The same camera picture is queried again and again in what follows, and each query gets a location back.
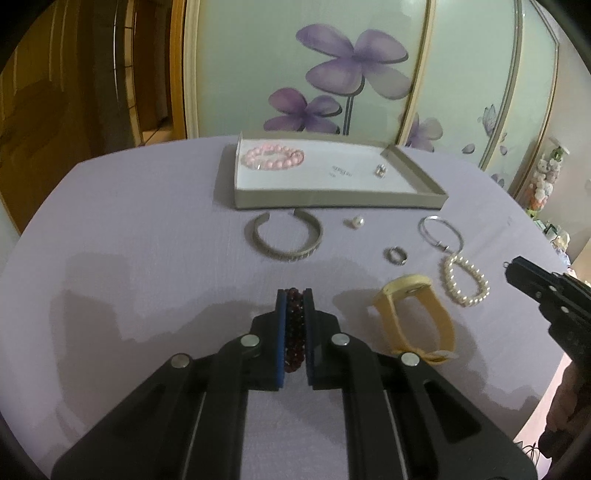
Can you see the wooden door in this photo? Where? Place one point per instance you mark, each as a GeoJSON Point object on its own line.
{"type": "Point", "coordinates": [41, 152]}

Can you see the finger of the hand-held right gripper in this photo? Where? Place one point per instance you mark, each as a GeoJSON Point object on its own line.
{"type": "Point", "coordinates": [526, 277]}

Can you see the grey cardboard jewelry tray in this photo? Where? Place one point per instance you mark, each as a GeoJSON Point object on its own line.
{"type": "Point", "coordinates": [286, 182]}

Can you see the white pearl earring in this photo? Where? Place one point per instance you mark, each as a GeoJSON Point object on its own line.
{"type": "Point", "coordinates": [354, 222]}

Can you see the small silver clasp earring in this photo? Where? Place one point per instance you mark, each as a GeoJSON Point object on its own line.
{"type": "Point", "coordinates": [380, 170]}

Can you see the pastel clutter pile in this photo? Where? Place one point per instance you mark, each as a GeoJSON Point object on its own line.
{"type": "Point", "coordinates": [556, 235]}

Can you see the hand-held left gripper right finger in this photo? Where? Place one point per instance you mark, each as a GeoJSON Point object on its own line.
{"type": "Point", "coordinates": [310, 339]}

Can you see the thin silver hoop bangle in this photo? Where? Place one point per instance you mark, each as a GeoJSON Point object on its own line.
{"type": "Point", "coordinates": [442, 246]}

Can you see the hanging plush toys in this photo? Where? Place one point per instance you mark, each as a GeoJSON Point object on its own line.
{"type": "Point", "coordinates": [545, 180]}

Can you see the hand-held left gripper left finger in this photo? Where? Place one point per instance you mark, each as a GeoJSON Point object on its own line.
{"type": "Point", "coordinates": [280, 339]}

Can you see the flower print wardrobe door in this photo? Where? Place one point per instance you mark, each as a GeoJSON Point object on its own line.
{"type": "Point", "coordinates": [531, 92]}
{"type": "Point", "coordinates": [466, 69]}
{"type": "Point", "coordinates": [258, 64]}

